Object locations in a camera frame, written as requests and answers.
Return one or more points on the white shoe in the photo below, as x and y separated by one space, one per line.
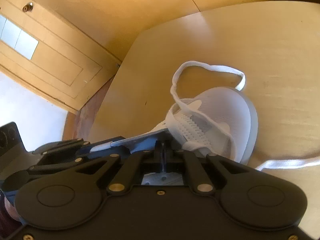
225 110

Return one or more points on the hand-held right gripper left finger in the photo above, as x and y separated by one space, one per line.
158 155

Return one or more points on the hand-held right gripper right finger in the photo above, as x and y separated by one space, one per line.
167 155

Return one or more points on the wooden wardrobe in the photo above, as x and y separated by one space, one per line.
125 10

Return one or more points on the wooden door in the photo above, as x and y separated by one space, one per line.
55 55

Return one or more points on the metal door knob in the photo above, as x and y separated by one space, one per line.
27 7

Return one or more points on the white shoelace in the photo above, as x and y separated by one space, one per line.
212 68

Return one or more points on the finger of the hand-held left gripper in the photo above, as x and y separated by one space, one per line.
82 148
55 167

